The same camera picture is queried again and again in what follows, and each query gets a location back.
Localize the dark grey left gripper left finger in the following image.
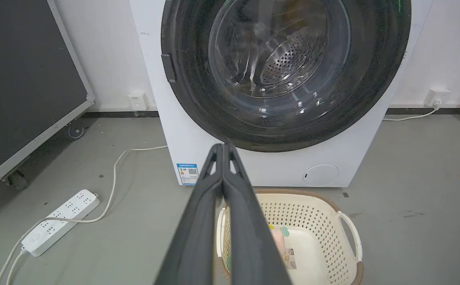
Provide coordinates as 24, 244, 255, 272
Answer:
155, 143, 225, 285

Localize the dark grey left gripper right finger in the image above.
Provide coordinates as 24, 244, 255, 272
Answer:
223, 143, 292, 285

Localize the white front-load washing machine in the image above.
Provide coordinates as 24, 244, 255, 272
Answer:
129, 0, 435, 188

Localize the round black washing machine door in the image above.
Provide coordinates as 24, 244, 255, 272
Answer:
160, 0, 412, 152

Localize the pastel cloth item in basket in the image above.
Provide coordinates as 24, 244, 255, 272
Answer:
269, 225, 290, 258

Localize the blue energy label sticker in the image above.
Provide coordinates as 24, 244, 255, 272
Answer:
176, 162, 199, 186

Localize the cream perforated laundry basket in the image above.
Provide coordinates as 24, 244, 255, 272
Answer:
216, 189, 364, 285

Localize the white power strip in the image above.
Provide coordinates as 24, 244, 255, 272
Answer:
21, 189, 100, 257

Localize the black flight case on wheels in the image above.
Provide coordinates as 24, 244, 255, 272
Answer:
0, 0, 96, 200

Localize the white wall socket box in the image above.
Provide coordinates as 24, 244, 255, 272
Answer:
129, 92, 149, 111

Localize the white power strip cable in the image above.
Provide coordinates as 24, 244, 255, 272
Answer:
0, 249, 29, 285

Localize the white cable from wall outlet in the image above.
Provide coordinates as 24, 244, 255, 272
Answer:
383, 106, 440, 122

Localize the white wall outlet with plug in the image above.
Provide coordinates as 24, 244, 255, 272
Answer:
425, 89, 451, 108

